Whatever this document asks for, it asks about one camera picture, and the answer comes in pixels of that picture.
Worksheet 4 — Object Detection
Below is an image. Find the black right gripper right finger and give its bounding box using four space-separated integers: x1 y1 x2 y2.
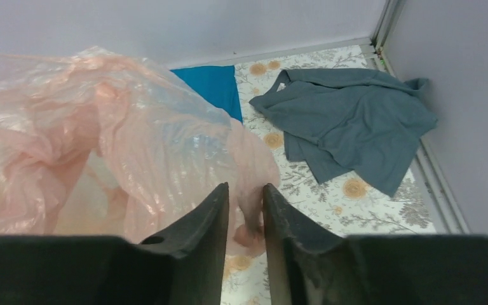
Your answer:
263 184 488 304

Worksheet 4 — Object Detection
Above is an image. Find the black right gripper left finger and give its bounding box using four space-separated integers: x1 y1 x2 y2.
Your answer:
0 183 229 304

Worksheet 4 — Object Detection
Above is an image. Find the pink plastic trash bag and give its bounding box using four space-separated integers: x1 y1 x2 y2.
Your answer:
0 48 280 256

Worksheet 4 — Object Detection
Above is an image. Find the floral patterned table mat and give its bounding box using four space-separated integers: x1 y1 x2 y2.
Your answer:
220 44 438 305

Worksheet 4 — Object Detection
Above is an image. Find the grey crumpled shirt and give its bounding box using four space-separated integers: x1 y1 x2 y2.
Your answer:
250 68 415 196

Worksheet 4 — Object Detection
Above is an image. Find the blue folded cloth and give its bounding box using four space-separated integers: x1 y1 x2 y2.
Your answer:
172 65 243 123

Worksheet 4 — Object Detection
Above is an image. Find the aluminium frame profile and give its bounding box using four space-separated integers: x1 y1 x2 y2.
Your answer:
361 1 471 234

